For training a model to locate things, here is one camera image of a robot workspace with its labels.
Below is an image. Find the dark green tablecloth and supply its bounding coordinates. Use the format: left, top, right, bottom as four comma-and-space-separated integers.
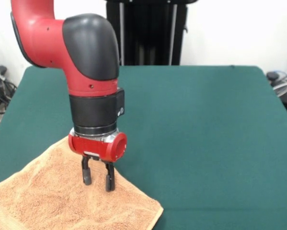
0, 65, 287, 230

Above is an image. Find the small black round device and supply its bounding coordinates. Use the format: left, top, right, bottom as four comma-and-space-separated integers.
266, 71, 279, 83

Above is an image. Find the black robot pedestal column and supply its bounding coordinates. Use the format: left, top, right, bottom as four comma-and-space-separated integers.
106, 0, 189, 66

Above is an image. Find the tan terry towel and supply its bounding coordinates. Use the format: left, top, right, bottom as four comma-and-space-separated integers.
0, 136, 164, 230

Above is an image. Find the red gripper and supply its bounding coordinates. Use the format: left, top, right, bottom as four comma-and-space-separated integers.
68, 131, 127, 192

